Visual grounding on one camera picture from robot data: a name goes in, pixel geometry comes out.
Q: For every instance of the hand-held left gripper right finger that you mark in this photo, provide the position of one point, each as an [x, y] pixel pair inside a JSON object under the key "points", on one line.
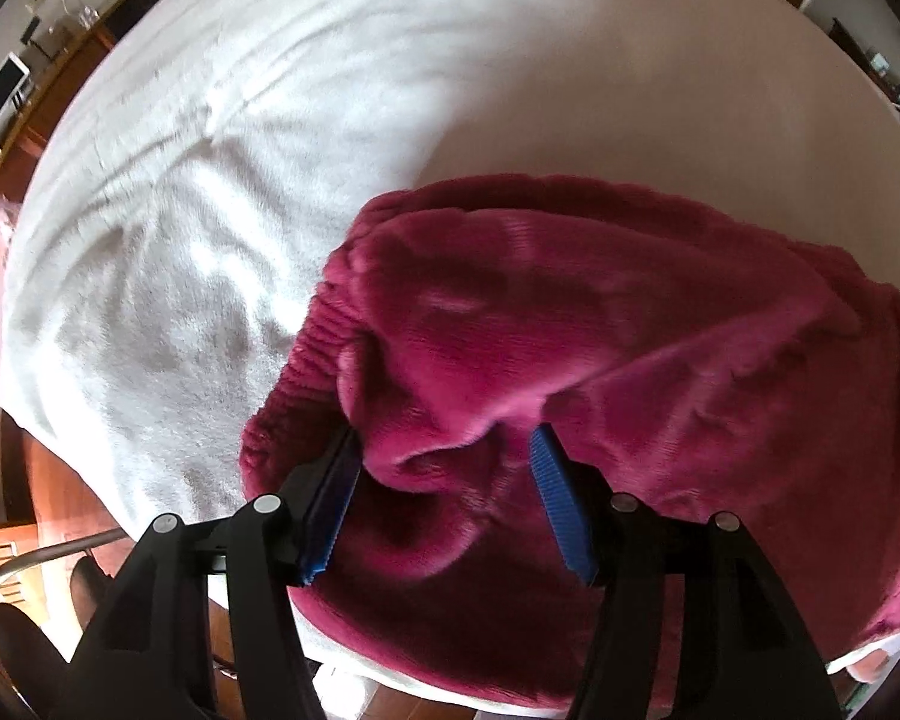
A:
{"points": [[559, 499]]}

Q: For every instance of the wooden sideboard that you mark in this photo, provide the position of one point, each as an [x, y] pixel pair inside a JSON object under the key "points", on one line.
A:
{"points": [[41, 127]]}

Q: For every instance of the white monitor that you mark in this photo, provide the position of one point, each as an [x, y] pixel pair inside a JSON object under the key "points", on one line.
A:
{"points": [[1, 88]]}

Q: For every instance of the black office chair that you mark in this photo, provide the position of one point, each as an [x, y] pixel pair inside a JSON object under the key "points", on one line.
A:
{"points": [[22, 634]]}

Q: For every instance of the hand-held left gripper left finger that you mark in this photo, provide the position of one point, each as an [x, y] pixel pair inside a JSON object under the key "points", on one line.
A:
{"points": [[328, 514]]}

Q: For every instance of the dark wooden nightstand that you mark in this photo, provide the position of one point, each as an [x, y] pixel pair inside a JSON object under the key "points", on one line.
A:
{"points": [[874, 64]]}

